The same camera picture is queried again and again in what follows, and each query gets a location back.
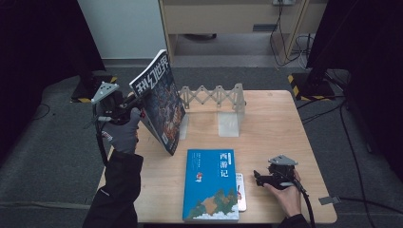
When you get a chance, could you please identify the hand-held gripper cable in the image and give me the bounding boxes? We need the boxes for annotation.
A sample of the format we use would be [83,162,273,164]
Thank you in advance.
[284,172,317,228]
[93,104,110,167]

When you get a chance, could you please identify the white partition panel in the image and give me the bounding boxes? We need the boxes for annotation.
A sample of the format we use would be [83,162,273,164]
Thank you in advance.
[77,0,169,60]

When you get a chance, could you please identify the left hand-held gripper cable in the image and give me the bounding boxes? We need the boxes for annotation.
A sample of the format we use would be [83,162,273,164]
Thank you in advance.
[93,104,110,167]

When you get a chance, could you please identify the person's right hand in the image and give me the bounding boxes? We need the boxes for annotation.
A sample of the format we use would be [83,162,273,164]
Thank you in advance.
[263,170,303,219]

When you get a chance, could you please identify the white cable bundle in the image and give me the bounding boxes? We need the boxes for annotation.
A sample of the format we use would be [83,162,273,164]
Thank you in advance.
[294,34,316,70]

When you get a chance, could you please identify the black floor cable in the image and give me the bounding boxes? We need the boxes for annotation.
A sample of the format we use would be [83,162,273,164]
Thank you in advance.
[338,196,403,217]
[296,94,346,125]
[338,104,378,228]

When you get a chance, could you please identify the beige wooden desk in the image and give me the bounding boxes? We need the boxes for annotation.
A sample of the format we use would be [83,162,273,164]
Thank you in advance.
[158,0,329,65]

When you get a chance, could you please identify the right hand-held gripper cable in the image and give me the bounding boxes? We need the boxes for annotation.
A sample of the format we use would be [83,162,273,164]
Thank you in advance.
[284,172,317,228]

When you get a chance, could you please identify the white caterpillar picture book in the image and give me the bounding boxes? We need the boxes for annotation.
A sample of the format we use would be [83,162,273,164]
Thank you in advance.
[236,172,247,213]

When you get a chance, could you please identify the striped black stand base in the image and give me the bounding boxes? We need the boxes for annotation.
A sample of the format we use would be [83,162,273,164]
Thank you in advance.
[287,71,336,102]
[70,74,118,104]

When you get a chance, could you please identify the black hanging cable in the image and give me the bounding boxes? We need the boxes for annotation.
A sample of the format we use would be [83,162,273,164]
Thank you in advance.
[269,4,305,67]

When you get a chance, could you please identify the translucent expandable book rack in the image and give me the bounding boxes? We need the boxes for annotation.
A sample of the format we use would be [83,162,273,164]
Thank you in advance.
[179,83,247,141]

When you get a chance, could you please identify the blue book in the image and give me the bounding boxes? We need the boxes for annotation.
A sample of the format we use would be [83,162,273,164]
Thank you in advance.
[182,148,240,221]

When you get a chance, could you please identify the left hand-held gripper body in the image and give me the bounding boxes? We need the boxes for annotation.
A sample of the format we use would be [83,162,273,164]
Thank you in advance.
[90,81,134,125]

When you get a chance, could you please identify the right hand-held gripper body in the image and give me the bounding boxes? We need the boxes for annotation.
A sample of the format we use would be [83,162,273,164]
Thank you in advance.
[267,154,298,190]

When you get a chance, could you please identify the black curtain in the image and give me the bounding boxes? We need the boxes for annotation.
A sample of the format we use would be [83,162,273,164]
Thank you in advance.
[0,0,107,160]
[305,0,403,172]

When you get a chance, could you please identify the dark illustrated magazine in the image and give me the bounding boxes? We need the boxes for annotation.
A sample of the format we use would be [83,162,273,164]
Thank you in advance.
[128,48,187,157]

